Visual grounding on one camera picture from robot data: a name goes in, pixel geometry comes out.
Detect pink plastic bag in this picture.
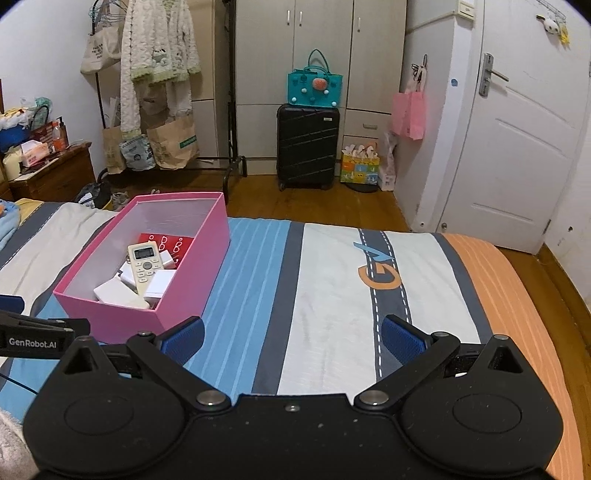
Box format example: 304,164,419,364
392,90,426,140

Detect cream remote with display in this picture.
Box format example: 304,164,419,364
128,244,162,296

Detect red packet in box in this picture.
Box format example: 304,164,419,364
139,233,192,268

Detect blue duck plush blanket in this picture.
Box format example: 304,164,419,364
0,199,21,252

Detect plush door decoration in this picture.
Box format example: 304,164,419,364
536,11,571,45

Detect white printed bag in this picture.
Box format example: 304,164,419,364
119,135,155,171

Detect pink cardboard box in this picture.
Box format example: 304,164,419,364
52,191,232,346

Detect long cream remote control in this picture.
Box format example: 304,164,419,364
93,277,151,310

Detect striped bed sheet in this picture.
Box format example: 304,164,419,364
0,198,585,480

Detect wooden nightstand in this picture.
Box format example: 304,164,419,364
9,143,95,204

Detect teal tote bag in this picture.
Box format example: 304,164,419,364
287,48,343,109

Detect colourful gift bag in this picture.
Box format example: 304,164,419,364
341,144,382,184

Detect dark shoe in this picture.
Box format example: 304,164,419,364
74,182,112,208

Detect large brown paper bag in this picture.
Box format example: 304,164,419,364
147,113,200,169

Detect metal clothes hangers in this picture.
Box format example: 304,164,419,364
90,0,127,24

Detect white plastic bag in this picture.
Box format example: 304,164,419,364
378,131,398,192

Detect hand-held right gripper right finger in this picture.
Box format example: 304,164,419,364
353,315,532,411

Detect narrow brown paper bag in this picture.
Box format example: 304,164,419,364
102,124,126,174

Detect cream fluffy coat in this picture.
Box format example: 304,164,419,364
121,0,200,134

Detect white door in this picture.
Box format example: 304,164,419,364
436,0,591,256

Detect grey fluffy cloth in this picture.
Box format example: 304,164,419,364
0,408,35,480

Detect white wardrobe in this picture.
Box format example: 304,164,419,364
235,0,408,177

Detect blue bag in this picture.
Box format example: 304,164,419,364
0,124,28,151

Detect black cable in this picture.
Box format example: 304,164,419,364
0,373,42,397

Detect metal door handle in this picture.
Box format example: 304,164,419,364
479,53,509,97

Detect black suitcase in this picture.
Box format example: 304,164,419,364
276,104,340,191

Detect black clothes rack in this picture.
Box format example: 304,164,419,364
90,0,247,185

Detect tissue box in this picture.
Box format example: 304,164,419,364
21,141,49,167

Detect large white charger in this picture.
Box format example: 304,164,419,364
147,270,177,298

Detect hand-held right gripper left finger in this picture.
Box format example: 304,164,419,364
58,316,232,411

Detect canvas tote bag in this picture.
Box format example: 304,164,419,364
81,25,123,75

